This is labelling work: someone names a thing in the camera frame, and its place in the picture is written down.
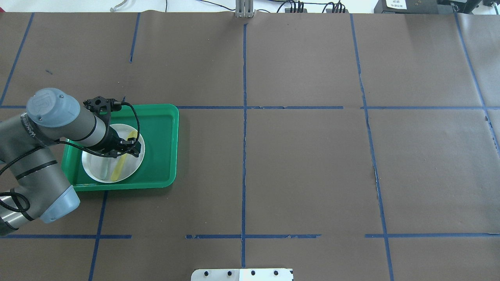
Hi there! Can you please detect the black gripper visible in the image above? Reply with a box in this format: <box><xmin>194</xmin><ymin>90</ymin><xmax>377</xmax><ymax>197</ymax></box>
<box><xmin>105</xmin><ymin>130</ymin><xmax>142</xmax><ymax>158</ymax></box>

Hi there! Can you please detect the yellow plastic spoon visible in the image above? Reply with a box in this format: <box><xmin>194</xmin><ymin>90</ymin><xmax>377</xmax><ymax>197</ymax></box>
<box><xmin>110</xmin><ymin>130</ymin><xmax>138</xmax><ymax>181</ymax></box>

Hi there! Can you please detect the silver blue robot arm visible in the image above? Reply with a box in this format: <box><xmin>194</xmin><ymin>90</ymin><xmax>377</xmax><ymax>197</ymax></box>
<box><xmin>0</xmin><ymin>88</ymin><xmax>141</xmax><ymax>237</ymax></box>

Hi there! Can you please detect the pale green plastic fork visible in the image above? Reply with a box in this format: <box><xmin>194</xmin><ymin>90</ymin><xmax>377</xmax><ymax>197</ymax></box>
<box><xmin>98</xmin><ymin>158</ymin><xmax>111</xmax><ymax>180</ymax></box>

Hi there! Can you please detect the green plastic tray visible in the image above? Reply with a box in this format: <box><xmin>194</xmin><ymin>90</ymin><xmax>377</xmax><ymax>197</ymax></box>
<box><xmin>61</xmin><ymin>104</ymin><xmax>180</xmax><ymax>192</ymax></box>

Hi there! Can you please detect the white round plate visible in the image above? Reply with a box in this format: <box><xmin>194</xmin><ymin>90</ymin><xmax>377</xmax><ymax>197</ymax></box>
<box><xmin>81</xmin><ymin>135</ymin><xmax>145</xmax><ymax>183</ymax></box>

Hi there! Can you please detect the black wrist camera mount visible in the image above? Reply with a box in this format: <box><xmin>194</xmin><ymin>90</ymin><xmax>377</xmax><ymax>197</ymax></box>
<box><xmin>83</xmin><ymin>96</ymin><xmax>122</xmax><ymax>116</ymax></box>

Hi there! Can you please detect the white pedestal base plate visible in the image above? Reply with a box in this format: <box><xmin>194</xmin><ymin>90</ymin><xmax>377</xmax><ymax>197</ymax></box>
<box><xmin>191</xmin><ymin>268</ymin><xmax>294</xmax><ymax>281</ymax></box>

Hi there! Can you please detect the aluminium frame post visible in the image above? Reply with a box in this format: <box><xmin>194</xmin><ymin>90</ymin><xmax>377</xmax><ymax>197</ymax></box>
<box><xmin>235</xmin><ymin>0</ymin><xmax>255</xmax><ymax>18</ymax></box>

